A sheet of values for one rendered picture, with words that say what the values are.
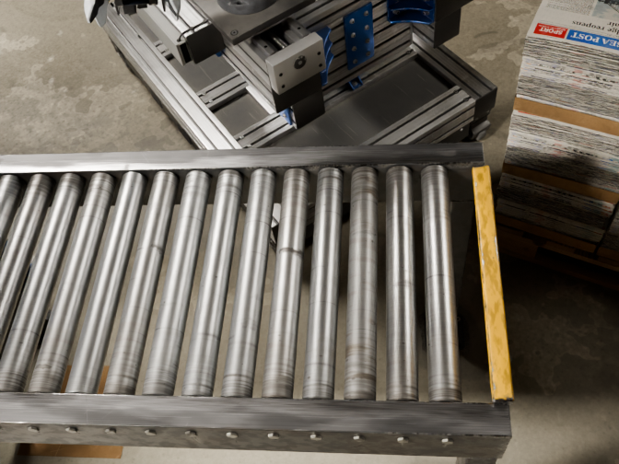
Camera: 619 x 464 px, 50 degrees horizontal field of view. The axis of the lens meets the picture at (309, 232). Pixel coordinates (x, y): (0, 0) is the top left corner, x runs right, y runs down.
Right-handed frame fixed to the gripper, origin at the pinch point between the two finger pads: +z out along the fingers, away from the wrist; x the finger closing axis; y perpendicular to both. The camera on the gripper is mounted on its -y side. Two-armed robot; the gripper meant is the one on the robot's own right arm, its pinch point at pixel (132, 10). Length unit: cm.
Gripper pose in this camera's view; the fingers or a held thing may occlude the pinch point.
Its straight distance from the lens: 95.9
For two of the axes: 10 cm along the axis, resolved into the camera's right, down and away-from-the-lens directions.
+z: 1.5, 8.2, -5.5
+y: -0.2, 5.6, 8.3
